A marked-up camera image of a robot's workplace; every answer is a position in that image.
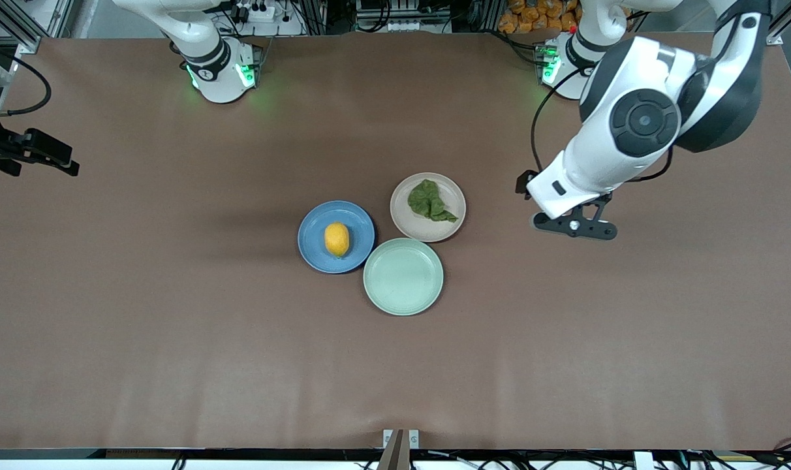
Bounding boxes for brown table cover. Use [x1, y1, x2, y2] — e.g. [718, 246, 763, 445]
[0, 33, 791, 451]

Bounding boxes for black left camera bracket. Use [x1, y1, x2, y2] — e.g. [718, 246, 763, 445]
[533, 193, 619, 241]

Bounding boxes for metal table edge bracket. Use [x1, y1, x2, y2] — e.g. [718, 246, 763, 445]
[382, 429, 420, 470]

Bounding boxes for green lettuce leaf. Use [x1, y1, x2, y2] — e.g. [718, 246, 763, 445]
[407, 180, 459, 223]

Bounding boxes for beige round plate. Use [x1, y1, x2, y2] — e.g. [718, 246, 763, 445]
[390, 172, 467, 243]

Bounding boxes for bag of orange items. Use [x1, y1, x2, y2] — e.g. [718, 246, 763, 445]
[498, 0, 582, 35]

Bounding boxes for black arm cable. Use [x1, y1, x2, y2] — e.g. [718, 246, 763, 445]
[531, 69, 585, 174]
[0, 40, 52, 117]

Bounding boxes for pale green round plate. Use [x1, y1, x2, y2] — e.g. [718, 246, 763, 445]
[362, 238, 444, 317]

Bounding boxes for white power strip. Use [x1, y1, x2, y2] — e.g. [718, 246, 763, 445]
[231, 0, 279, 22]

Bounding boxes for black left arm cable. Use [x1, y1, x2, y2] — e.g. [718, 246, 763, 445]
[531, 69, 585, 174]

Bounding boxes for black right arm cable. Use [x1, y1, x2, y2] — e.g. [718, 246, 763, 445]
[0, 40, 52, 117]

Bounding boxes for blue round plate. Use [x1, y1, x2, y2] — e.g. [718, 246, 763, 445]
[297, 200, 376, 274]

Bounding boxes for aluminium frame profile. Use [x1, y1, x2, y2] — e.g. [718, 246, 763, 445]
[0, 0, 76, 54]

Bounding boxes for yellow lemon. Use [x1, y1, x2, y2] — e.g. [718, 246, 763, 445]
[324, 223, 350, 258]

